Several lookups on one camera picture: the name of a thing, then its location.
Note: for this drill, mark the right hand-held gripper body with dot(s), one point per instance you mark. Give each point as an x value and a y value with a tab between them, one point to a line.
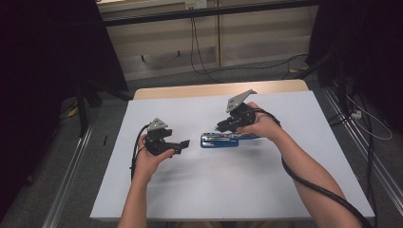
240	109

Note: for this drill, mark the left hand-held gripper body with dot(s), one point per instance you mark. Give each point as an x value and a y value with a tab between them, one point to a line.
157	139

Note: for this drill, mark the blue stapler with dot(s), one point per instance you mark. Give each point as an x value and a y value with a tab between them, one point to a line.
218	141

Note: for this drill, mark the person's left hand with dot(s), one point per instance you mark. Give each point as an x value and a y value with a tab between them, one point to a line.
149	163

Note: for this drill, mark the person's right hand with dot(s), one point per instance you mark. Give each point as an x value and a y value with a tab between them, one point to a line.
263	125

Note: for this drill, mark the small black stick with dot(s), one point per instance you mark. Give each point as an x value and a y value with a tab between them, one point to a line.
105	140

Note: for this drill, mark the beige wooden cabinet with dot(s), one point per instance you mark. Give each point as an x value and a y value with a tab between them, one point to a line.
253	38

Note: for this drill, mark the black metal stand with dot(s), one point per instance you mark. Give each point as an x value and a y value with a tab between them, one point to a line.
83	110
340	79

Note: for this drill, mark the yellow floor tape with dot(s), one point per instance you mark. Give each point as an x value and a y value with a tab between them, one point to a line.
72	111

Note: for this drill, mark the black horizontal bar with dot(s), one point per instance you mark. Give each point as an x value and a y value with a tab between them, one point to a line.
206	12

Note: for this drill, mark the white power adapter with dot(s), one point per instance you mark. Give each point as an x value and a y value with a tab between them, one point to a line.
356	114

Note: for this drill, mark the black curtain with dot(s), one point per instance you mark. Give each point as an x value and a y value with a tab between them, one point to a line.
370	47
41	63

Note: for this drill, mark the aluminium floor rail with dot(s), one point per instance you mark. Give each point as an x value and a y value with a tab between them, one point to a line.
68	180
364	148

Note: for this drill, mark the white wall socket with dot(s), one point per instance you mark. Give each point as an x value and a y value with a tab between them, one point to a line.
195	3

